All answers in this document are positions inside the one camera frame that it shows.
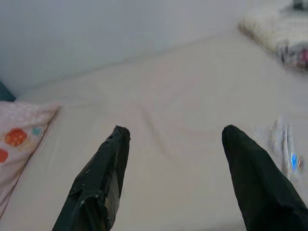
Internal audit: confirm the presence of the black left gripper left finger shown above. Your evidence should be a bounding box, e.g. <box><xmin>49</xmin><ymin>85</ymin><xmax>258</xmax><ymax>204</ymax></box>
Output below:
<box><xmin>51</xmin><ymin>124</ymin><xmax>131</xmax><ymax>231</ymax></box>

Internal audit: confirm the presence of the crumpled white plastic wrapper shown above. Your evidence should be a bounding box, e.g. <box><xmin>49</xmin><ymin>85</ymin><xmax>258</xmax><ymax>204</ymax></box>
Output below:
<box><xmin>255</xmin><ymin>115</ymin><xmax>306</xmax><ymax>186</ymax></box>

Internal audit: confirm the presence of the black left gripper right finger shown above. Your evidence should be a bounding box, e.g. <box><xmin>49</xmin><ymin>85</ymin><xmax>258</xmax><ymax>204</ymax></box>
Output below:
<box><xmin>221</xmin><ymin>124</ymin><xmax>308</xmax><ymax>231</ymax></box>

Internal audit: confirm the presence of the cream cartoon print blanket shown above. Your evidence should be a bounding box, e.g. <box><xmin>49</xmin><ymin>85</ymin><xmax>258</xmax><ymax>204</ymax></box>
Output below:
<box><xmin>237</xmin><ymin>13</ymin><xmax>308</xmax><ymax>73</ymax></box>

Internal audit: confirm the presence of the pink pillow with colourful prints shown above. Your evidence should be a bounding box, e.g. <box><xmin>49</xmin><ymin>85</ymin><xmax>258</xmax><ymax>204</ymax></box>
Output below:
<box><xmin>0</xmin><ymin>101</ymin><xmax>61</xmax><ymax>217</ymax></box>

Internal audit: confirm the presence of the mattress with cream sheet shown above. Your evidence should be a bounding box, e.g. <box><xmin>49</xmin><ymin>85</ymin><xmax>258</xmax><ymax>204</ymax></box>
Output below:
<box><xmin>0</xmin><ymin>24</ymin><xmax>308</xmax><ymax>231</ymax></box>

